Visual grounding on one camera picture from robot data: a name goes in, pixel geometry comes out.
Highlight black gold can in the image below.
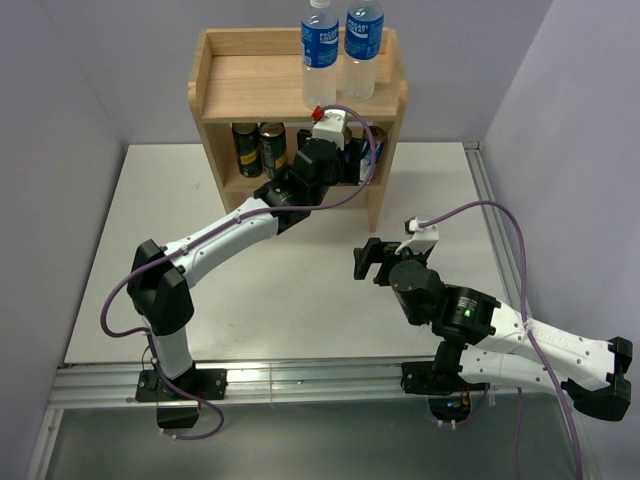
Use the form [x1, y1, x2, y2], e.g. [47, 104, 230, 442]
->
[232, 123, 263, 178]
[259, 122, 288, 179]

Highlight Pocari Sweat bottle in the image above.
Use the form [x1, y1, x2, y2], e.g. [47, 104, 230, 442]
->
[300, 0, 340, 110]
[342, 1, 384, 102]

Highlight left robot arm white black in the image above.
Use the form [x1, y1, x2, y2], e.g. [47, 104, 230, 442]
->
[127, 129, 348, 399]

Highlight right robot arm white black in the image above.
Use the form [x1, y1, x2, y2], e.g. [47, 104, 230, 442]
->
[354, 238, 633, 422]

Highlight wooden two-tier shelf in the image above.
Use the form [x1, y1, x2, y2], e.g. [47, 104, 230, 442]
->
[188, 27, 408, 231]

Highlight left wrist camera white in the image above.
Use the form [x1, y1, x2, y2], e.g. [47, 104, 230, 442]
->
[311, 106, 347, 150]

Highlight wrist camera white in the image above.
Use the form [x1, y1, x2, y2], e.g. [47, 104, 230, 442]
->
[395, 216, 440, 255]
[311, 106, 347, 150]

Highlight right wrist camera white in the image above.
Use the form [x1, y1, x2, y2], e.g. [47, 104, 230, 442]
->
[395, 216, 440, 255]

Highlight aluminium side rail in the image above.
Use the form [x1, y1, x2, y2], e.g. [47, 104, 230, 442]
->
[463, 142, 521, 312]

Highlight aluminium mounting rail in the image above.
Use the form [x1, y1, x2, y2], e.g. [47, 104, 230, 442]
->
[47, 357, 415, 410]

